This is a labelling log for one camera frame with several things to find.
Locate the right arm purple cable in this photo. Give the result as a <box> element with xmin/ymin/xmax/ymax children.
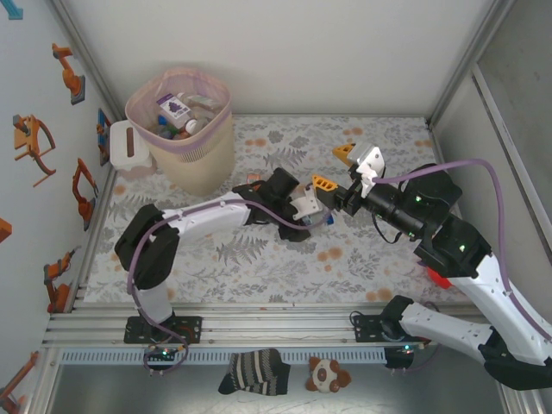
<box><xmin>373</xmin><ymin>158</ymin><xmax>552</xmax><ymax>374</ymax></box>

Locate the red plastic toy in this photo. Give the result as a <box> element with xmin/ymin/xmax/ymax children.
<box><xmin>426</xmin><ymin>267</ymin><xmax>452</xmax><ymax>289</ymax></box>

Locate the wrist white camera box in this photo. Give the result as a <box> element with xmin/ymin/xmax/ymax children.
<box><xmin>289</xmin><ymin>185</ymin><xmax>323</xmax><ymax>221</ymax></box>
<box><xmin>348</xmin><ymin>144</ymin><xmax>387</xmax><ymax>199</ymax></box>

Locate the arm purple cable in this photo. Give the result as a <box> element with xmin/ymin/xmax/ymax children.
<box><xmin>373</xmin><ymin>158</ymin><xmax>552</xmax><ymax>374</ymax></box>
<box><xmin>129</xmin><ymin>198</ymin><xmax>333</xmax><ymax>377</ymax></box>

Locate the clear bottle purple label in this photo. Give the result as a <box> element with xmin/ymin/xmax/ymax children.
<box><xmin>155</xmin><ymin>92</ymin><xmax>193</xmax><ymax>126</ymax></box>

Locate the white slotted cable duct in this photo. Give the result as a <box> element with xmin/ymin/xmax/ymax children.
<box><xmin>60</xmin><ymin>348</ymin><xmax>387</xmax><ymax>364</ymax></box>

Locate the beige bin with pink liner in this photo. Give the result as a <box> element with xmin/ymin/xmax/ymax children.
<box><xmin>124</xmin><ymin>66</ymin><xmax>236</xmax><ymax>196</ymax></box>

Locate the striped black beige sock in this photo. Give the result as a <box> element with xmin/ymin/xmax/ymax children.
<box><xmin>217</xmin><ymin>348</ymin><xmax>292</xmax><ymax>397</ymax></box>

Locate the water bottle blue label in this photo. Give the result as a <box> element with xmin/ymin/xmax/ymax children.
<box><xmin>301</xmin><ymin>210</ymin><xmax>336</xmax><ymax>229</ymax></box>

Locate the white box with brown slot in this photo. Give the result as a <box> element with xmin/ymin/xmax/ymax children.
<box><xmin>109</xmin><ymin>120</ymin><xmax>157</xmax><ymax>178</ymax></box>

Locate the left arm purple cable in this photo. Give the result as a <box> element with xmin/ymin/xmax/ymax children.
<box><xmin>129</xmin><ymin>198</ymin><xmax>333</xmax><ymax>377</ymax></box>

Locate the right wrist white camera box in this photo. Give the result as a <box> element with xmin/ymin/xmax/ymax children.
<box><xmin>348</xmin><ymin>144</ymin><xmax>387</xmax><ymax>199</ymax></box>

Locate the blue orange wall sticker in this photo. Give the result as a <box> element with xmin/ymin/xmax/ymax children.
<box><xmin>96</xmin><ymin>107</ymin><xmax>114</xmax><ymax>168</ymax></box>

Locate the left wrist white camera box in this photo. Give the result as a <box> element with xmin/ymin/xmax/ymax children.
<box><xmin>289</xmin><ymin>185</ymin><xmax>323</xmax><ymax>221</ymax></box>

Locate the brown white plush toy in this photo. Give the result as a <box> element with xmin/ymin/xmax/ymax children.
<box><xmin>304</xmin><ymin>355</ymin><xmax>353</xmax><ymax>394</ymax></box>

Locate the aluminium frame post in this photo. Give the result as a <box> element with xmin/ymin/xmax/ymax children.
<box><xmin>424</xmin><ymin>0</ymin><xmax>518</xmax><ymax>129</ymax></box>
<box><xmin>49</xmin><ymin>0</ymin><xmax>126</xmax><ymax>126</ymax></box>

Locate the orange frame wall sticker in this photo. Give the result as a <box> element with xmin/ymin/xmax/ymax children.
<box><xmin>11</xmin><ymin>114</ymin><xmax>58</xmax><ymax>188</ymax></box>

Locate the clear bottle green white label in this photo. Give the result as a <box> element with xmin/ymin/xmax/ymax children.
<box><xmin>185</xmin><ymin>92</ymin><xmax>221</xmax><ymax>112</ymax></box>

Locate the aluminium extrusion rail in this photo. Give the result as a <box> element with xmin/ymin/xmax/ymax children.
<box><xmin>41</xmin><ymin>303</ymin><xmax>521</xmax><ymax>346</ymax></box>

